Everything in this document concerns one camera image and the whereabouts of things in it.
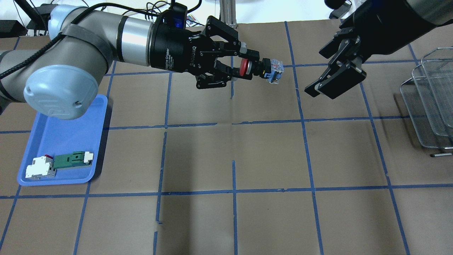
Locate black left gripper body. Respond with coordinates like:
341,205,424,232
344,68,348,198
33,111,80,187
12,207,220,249
149,11,239,90

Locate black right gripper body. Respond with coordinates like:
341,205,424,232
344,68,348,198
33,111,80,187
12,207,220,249
319,14,375,68

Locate red emergency stop button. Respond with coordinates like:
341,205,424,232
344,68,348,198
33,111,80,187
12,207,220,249
239,58,285,84

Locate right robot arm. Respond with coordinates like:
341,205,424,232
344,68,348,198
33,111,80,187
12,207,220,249
304,0,453,100

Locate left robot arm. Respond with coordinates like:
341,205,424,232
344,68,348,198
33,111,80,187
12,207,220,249
1,2,270,120

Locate green terminal block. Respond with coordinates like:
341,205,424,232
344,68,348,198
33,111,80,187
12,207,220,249
53,151,94,170

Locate blue plastic tray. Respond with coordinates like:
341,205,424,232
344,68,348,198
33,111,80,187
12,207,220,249
17,94,109,187

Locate white circuit breaker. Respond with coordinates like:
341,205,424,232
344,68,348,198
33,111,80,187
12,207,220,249
25,155,56,180

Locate aluminium frame post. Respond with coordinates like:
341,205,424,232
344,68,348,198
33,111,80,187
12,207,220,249
219,0,237,29

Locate wire mesh shelf rack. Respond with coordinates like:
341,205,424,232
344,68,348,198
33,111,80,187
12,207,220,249
400,47,453,158

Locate black camera stand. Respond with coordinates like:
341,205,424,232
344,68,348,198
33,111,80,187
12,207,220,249
14,0,57,31

